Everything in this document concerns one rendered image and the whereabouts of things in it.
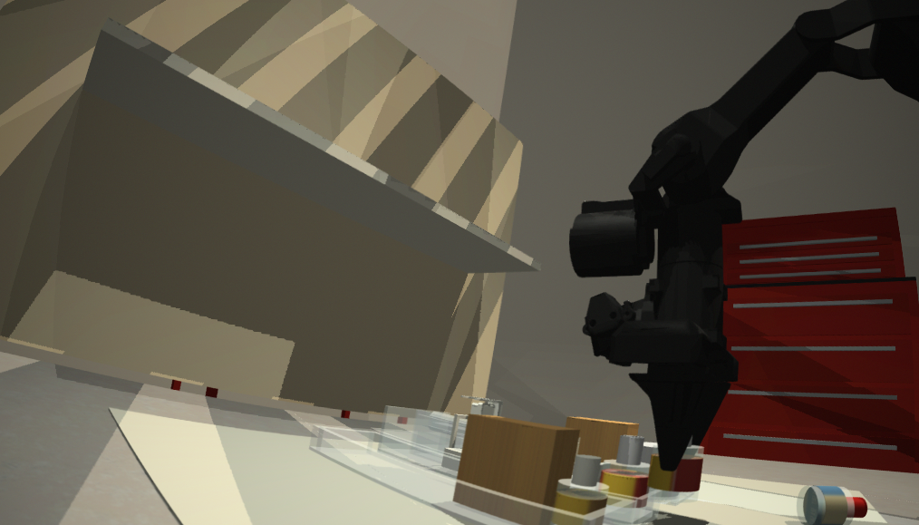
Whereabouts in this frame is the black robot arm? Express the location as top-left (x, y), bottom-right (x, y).
top-left (569, 0), bottom-right (919, 360)

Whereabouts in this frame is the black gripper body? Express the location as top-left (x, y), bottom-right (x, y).
top-left (609, 262), bottom-right (739, 382)

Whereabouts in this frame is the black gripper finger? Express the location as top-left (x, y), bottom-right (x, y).
top-left (629, 373), bottom-right (716, 472)
top-left (692, 382), bottom-right (731, 446)

